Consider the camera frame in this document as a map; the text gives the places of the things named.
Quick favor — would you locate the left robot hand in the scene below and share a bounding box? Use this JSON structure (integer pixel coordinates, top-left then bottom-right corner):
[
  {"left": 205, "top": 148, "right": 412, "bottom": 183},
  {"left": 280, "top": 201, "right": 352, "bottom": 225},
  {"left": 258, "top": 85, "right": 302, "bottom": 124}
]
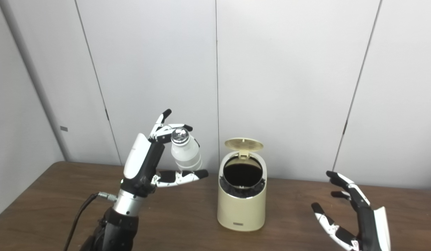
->
[{"left": 122, "top": 109, "right": 209, "bottom": 197}]

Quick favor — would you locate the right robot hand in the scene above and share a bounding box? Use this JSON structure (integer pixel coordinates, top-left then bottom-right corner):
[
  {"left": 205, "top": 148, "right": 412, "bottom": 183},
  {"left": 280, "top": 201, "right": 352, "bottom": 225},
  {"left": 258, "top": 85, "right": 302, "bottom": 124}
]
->
[{"left": 311, "top": 170, "right": 391, "bottom": 251}]

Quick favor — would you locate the small white plastic bottle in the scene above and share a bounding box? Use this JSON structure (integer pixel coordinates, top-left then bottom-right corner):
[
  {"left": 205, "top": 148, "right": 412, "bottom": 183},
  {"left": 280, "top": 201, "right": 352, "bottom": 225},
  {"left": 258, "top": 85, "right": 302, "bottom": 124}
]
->
[{"left": 171, "top": 128, "right": 203, "bottom": 171}]

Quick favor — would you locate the cream round bin lid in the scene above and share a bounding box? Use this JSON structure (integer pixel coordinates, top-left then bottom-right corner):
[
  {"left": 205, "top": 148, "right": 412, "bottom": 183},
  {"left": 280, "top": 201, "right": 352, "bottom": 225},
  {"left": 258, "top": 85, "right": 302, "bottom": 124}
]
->
[{"left": 224, "top": 138, "right": 264, "bottom": 159}]

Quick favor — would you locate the cream-colored bin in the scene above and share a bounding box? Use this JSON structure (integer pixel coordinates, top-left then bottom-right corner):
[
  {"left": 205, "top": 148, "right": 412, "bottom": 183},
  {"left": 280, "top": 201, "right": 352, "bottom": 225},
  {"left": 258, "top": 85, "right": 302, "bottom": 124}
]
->
[{"left": 217, "top": 151, "right": 267, "bottom": 232}]

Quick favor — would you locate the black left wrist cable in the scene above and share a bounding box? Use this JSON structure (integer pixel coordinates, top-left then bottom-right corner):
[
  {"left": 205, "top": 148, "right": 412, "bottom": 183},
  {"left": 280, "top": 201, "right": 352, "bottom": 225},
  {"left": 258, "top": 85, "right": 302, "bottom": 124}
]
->
[{"left": 64, "top": 192, "right": 118, "bottom": 251}]

